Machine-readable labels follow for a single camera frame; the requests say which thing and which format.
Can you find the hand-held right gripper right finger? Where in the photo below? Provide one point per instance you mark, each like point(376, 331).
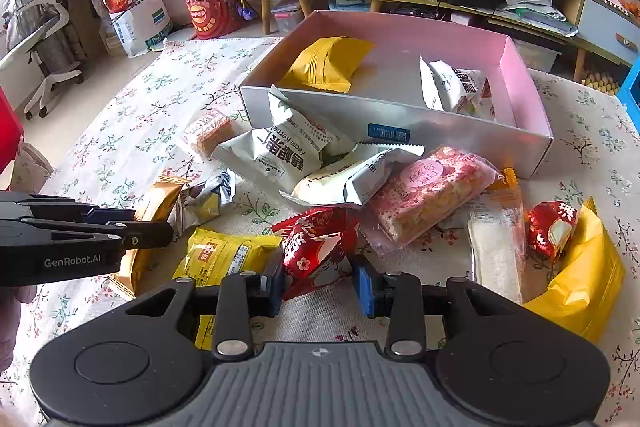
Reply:
point(364, 289)

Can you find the small red snack packet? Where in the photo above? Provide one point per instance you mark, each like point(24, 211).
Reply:
point(550, 229)

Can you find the beige bag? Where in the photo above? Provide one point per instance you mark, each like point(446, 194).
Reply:
point(30, 169)

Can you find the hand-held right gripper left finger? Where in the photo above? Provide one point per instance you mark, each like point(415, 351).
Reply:
point(272, 289)

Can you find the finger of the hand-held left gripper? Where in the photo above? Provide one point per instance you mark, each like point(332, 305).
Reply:
point(107, 214)
point(150, 234)

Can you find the red plastic object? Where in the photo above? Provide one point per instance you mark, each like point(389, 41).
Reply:
point(7, 132)

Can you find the tan and cream snack packet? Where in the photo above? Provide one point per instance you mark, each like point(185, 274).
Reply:
point(150, 207)

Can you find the yellow orange-label snack packet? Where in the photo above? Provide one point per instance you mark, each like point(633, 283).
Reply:
point(225, 257)

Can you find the pale blue drawer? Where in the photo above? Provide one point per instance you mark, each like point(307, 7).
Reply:
point(607, 29)

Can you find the storage bin with dark contents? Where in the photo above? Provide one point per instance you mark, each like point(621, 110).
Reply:
point(415, 11)

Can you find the red flower-print snack packet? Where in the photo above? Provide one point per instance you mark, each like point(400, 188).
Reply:
point(315, 247)

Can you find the white black-print snack packet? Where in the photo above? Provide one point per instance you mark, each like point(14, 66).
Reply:
point(272, 159)
point(450, 84)
point(300, 117)

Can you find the clear bag of oranges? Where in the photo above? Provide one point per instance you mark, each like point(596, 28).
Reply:
point(629, 2)

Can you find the blue plastic stool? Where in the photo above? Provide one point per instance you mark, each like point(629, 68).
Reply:
point(631, 89)

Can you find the white shopping bag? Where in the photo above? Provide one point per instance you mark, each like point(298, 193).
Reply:
point(142, 27)

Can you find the person's left hand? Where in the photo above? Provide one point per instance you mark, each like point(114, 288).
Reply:
point(15, 322)

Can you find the pile of papers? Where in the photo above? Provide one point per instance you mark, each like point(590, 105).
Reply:
point(540, 9)

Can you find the yellow bumpy tray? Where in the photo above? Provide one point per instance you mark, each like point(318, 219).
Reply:
point(600, 83)

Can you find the low wooden cabinet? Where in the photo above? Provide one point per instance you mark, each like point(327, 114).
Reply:
point(565, 22)

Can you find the pink nougat clear packet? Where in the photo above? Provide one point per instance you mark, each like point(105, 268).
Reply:
point(425, 194)

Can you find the pink cardboard box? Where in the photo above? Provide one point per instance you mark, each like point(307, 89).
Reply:
point(395, 117)

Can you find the low clear storage bin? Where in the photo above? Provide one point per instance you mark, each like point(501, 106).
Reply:
point(535, 54)

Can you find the clear packet white pastry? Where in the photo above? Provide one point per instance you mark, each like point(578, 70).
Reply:
point(495, 252)

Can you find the small orange snack packet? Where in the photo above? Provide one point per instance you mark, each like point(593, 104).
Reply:
point(511, 187)

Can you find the blue-lid storage bin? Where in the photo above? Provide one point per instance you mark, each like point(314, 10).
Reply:
point(350, 5)

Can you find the white office chair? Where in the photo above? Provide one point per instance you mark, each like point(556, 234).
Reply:
point(35, 42)

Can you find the clear-wrapped brown pastry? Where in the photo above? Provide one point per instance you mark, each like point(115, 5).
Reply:
point(210, 134)

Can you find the plain yellow snack packet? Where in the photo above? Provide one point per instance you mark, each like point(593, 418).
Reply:
point(325, 62)
point(585, 282)

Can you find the floral tablecloth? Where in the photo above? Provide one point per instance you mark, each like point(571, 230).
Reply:
point(150, 107)

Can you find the white sealed snack packet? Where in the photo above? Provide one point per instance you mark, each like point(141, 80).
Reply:
point(345, 179)

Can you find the red round gift bucket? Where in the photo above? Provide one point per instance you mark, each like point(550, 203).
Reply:
point(207, 9)

